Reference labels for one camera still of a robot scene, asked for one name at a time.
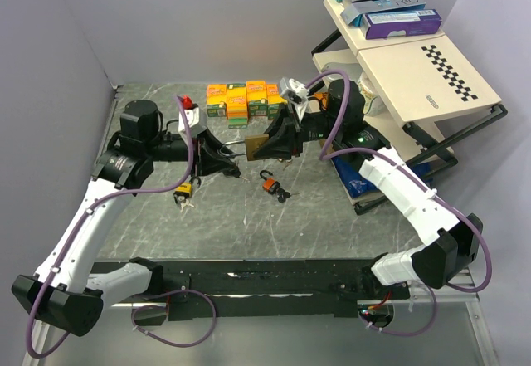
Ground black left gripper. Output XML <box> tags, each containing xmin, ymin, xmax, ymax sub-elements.
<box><xmin>144</xmin><ymin>127</ymin><xmax>236</xmax><ymax>177</ymax></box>

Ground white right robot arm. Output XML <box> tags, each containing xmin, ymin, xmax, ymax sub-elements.
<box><xmin>247</xmin><ymin>76</ymin><xmax>488</xmax><ymax>299</ymax></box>

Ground yellow padlock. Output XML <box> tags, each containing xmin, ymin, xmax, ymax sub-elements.
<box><xmin>173</xmin><ymin>175</ymin><xmax>202</xmax><ymax>212</ymax></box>

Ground blue bag under shelf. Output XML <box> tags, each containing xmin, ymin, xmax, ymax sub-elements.
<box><xmin>334</xmin><ymin>156</ymin><xmax>435</xmax><ymax>206</ymax></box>

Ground orange sponge pack stack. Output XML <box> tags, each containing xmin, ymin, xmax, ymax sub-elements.
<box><xmin>206</xmin><ymin>81</ymin><xmax>287</xmax><ymax>129</ymax></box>

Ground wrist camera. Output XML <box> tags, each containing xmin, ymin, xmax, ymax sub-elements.
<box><xmin>278</xmin><ymin>77</ymin><xmax>309</xmax><ymax>104</ymax></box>
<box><xmin>178</xmin><ymin>96</ymin><xmax>207</xmax><ymax>139</ymax></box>

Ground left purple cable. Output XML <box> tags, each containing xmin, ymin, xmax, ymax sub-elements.
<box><xmin>25</xmin><ymin>95</ymin><xmax>217</xmax><ymax>359</ymax></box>

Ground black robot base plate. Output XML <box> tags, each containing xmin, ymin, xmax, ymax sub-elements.
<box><xmin>123</xmin><ymin>258</ymin><xmax>410</xmax><ymax>321</ymax></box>

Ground silver key ring keys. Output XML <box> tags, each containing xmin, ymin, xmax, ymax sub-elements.
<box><xmin>278</xmin><ymin>159</ymin><xmax>293</xmax><ymax>171</ymax></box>

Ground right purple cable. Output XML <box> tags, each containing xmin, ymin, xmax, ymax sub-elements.
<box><xmin>304</xmin><ymin>71</ymin><xmax>494</xmax><ymax>337</ymax></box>

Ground cream tiered shelf rack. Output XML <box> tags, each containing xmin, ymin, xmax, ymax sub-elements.
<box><xmin>304</xmin><ymin>0</ymin><xmax>509</xmax><ymax>217</ymax></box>

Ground orange padlock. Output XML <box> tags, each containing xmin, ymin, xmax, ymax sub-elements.
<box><xmin>259</xmin><ymin>169</ymin><xmax>299</xmax><ymax>203</ymax></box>

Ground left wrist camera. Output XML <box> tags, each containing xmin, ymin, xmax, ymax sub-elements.
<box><xmin>178</xmin><ymin>96</ymin><xmax>207</xmax><ymax>139</ymax></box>

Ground purple cable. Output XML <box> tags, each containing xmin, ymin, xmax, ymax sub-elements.
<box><xmin>25</xmin><ymin>95</ymin><xmax>217</xmax><ymax>359</ymax></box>
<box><xmin>304</xmin><ymin>71</ymin><xmax>494</xmax><ymax>337</ymax></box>

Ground grey R.O.C.S. toothpaste box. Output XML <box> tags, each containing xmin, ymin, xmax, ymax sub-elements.
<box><xmin>340</xmin><ymin>0</ymin><xmax>426</xmax><ymax>27</ymax></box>

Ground large brass padlock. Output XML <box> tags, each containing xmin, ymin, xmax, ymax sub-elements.
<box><xmin>224</xmin><ymin>134</ymin><xmax>269</xmax><ymax>161</ymax></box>

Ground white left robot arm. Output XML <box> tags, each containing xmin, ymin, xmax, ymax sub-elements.
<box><xmin>12</xmin><ymin>97</ymin><xmax>241</xmax><ymax>337</ymax></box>

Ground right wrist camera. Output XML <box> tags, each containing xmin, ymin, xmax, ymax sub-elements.
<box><xmin>278</xmin><ymin>77</ymin><xmax>309</xmax><ymax>104</ymax></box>

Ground purple toothpaste box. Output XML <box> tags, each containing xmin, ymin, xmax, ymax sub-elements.
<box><xmin>360</xmin><ymin>9</ymin><xmax>442</xmax><ymax>40</ymax></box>

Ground aluminium rail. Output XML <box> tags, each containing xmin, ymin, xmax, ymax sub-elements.
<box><xmin>24</xmin><ymin>268</ymin><xmax>499</xmax><ymax>366</ymax></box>

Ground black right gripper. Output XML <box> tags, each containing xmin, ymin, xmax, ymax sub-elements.
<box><xmin>251</xmin><ymin>102</ymin><xmax>343</xmax><ymax>161</ymax></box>

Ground black padlock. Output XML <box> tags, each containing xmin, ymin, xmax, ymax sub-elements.
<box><xmin>232</xmin><ymin>164</ymin><xmax>250</xmax><ymax>183</ymax></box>

